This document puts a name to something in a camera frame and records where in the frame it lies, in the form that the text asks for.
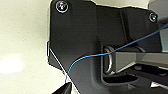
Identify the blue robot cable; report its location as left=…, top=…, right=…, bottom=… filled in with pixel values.
left=64, top=27, right=168, bottom=85

